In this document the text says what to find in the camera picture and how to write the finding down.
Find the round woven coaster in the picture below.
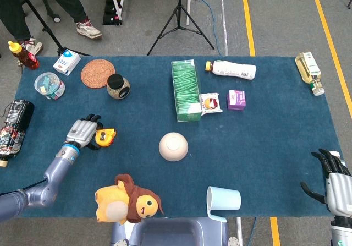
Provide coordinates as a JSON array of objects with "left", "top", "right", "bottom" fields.
[{"left": 80, "top": 59, "right": 116, "bottom": 89}]

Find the beige upturned bowl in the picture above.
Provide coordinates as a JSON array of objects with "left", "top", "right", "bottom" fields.
[{"left": 158, "top": 132, "right": 189, "bottom": 162}]

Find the clear box of green sachets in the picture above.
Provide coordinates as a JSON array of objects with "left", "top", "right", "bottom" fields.
[{"left": 170, "top": 59, "right": 202, "bottom": 123}]

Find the grey blue robot torso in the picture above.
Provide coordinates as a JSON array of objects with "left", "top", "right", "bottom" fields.
[{"left": 109, "top": 217, "right": 240, "bottom": 246}]

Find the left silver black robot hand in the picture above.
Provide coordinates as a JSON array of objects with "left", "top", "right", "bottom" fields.
[{"left": 65, "top": 114, "right": 104, "bottom": 151}]

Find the light blue plastic mug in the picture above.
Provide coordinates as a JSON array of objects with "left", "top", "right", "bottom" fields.
[{"left": 206, "top": 185, "right": 242, "bottom": 223}]

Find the yellow tape measure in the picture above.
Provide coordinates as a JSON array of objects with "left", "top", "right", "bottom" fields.
[{"left": 95, "top": 128, "right": 117, "bottom": 147}]

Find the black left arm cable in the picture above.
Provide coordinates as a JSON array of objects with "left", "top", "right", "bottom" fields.
[{"left": 0, "top": 178, "right": 48, "bottom": 198}]

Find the purple packet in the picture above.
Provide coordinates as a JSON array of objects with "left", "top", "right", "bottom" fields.
[{"left": 227, "top": 89, "right": 246, "bottom": 111}]

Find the person in dark clothes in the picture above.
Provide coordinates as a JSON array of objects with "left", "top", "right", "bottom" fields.
[{"left": 0, "top": 0, "right": 103, "bottom": 48}]

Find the white snack packet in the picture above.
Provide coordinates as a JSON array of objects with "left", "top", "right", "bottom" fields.
[{"left": 200, "top": 92, "right": 223, "bottom": 117}]

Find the blue table cloth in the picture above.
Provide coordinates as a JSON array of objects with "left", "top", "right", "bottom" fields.
[{"left": 0, "top": 55, "right": 343, "bottom": 219}]

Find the black office chair base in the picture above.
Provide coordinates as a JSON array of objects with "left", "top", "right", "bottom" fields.
[{"left": 20, "top": 0, "right": 82, "bottom": 24}]

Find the black power strip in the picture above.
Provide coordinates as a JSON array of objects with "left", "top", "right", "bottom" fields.
[{"left": 102, "top": 0, "right": 123, "bottom": 26}]

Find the white label bottle yellow cap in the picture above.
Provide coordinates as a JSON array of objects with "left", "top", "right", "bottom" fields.
[{"left": 205, "top": 59, "right": 257, "bottom": 80}]

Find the yellow cooking oil bottle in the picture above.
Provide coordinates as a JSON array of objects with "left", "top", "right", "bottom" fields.
[{"left": 294, "top": 51, "right": 326, "bottom": 96}]

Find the glass jar black lid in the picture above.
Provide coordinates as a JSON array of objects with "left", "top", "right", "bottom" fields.
[{"left": 106, "top": 73, "right": 131, "bottom": 101}]

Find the clear plastic tub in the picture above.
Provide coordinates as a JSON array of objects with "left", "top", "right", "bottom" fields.
[{"left": 34, "top": 72, "right": 66, "bottom": 100}]

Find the white blue tissue box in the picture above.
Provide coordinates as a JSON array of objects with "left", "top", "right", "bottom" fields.
[{"left": 52, "top": 49, "right": 82, "bottom": 76}]

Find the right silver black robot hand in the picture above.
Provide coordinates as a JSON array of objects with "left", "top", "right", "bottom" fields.
[{"left": 300, "top": 148, "right": 352, "bottom": 218}]

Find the white upright post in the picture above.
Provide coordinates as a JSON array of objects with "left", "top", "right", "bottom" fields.
[{"left": 186, "top": 0, "right": 193, "bottom": 26}]

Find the red sauce bottle yellow cap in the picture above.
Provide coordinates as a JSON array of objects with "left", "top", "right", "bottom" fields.
[{"left": 7, "top": 41, "right": 40, "bottom": 70}]

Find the yellow plush toy brown hood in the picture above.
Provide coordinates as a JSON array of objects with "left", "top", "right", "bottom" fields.
[{"left": 95, "top": 173, "right": 164, "bottom": 225}]

